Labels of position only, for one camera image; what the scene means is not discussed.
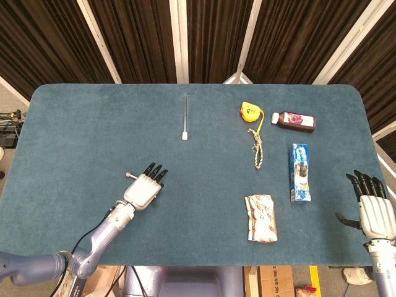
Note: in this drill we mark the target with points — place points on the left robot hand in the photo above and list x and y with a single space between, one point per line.
142 190

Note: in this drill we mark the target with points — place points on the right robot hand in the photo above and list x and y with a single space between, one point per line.
377 215

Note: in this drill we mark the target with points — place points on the silver bolt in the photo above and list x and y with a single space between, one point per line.
129 175

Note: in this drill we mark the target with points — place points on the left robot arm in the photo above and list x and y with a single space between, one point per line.
102 235

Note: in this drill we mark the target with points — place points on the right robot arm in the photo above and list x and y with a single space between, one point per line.
385 269

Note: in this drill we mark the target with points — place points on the teal felt table cover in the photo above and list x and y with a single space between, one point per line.
198 161

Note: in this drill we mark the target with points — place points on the glass tube with white cap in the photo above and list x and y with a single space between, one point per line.
184 136

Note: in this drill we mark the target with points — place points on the blue cookie package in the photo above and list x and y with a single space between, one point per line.
299 173

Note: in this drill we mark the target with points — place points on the plain brown cardboard box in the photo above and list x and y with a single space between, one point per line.
103 278

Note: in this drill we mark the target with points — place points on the purple robot torso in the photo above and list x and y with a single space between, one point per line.
185 278

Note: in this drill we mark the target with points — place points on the red snack bag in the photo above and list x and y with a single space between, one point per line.
305 292

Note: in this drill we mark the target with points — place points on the silver foil snack wrapper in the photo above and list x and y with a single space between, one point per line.
261 216

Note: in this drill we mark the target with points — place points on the cardboard box with black print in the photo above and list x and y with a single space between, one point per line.
277 281

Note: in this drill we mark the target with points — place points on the white printed box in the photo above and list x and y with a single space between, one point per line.
72 289

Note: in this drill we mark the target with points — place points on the brown bottle with white cap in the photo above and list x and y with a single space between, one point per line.
297 122

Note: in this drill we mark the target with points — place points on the yellow tape measure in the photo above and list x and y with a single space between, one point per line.
249 112

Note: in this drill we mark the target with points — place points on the tan wooden board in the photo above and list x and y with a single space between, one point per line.
251 281

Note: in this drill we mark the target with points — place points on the dark brown curtain panel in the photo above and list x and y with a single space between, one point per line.
380 68
300 40
139 40
216 40
40 40

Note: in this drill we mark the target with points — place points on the white frame post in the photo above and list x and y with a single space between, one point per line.
247 40
99 40
346 40
181 40

